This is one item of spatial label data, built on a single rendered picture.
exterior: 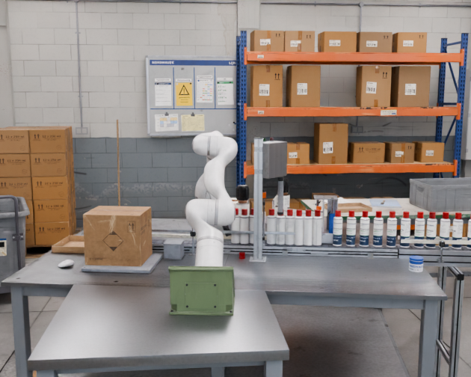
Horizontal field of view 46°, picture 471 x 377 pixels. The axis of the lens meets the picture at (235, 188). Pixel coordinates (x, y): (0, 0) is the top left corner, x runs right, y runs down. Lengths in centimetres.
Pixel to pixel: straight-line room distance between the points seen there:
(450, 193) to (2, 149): 439
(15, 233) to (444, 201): 351
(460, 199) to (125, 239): 291
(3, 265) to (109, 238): 214
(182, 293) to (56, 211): 409
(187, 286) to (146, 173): 533
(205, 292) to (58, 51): 574
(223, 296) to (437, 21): 650
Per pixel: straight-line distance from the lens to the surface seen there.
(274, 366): 208
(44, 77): 769
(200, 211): 251
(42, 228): 633
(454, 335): 331
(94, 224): 294
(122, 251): 293
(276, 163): 299
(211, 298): 230
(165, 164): 752
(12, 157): 626
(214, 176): 263
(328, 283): 272
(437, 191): 474
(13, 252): 493
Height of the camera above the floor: 170
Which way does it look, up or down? 9 degrees down
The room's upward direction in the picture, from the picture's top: straight up
